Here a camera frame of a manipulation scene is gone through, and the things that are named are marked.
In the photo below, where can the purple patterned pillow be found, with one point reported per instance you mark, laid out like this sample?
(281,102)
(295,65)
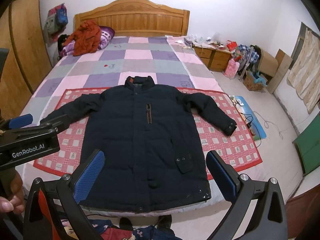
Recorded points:
(107,34)

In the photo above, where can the hanging bags on wall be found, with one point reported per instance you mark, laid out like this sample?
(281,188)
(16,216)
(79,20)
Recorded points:
(56,22)

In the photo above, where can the person's left hand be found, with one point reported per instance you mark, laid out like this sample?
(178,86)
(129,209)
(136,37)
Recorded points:
(15,202)

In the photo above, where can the beige hanging cloth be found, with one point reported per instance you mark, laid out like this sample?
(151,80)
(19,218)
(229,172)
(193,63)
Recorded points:
(304,75)

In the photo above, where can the wooden nightstand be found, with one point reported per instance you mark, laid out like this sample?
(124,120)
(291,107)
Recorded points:
(215,60)

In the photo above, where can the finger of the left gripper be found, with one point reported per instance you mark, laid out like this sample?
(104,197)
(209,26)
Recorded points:
(20,121)
(59,124)

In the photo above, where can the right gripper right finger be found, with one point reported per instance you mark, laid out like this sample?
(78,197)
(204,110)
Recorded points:
(268,220)

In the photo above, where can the orange red jacket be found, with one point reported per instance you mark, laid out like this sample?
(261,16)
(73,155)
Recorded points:
(84,40)

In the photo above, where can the wooden bed headboard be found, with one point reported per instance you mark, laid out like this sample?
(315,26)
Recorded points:
(138,18)

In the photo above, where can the blue floor mat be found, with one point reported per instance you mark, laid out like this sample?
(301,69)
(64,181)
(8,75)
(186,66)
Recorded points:
(249,117)

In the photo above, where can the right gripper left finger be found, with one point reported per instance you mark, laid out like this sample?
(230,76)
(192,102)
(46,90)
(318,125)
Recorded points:
(42,220)

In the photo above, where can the pink hot water bag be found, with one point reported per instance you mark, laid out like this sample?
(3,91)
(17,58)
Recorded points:
(231,69)

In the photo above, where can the green board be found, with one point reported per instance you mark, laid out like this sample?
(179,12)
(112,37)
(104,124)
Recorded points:
(307,146)

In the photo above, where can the dark navy padded jacket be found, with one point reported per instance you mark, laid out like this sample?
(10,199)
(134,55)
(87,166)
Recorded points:
(153,154)

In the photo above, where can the clothes pile on floor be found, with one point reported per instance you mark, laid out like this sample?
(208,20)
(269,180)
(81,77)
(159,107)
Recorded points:
(125,230)

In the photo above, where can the wooden wardrobe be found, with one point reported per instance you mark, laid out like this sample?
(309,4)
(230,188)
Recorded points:
(27,63)

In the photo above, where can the cardboard box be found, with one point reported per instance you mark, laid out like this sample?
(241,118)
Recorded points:
(267,64)

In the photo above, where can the pink purple checkered bedsheet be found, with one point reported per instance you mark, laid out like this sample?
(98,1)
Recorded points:
(168,63)

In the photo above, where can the plaid hanging clothes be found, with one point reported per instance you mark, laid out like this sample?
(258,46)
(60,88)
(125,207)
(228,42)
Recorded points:
(250,57)

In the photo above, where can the red gift bag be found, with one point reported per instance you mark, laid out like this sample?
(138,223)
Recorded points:
(231,45)

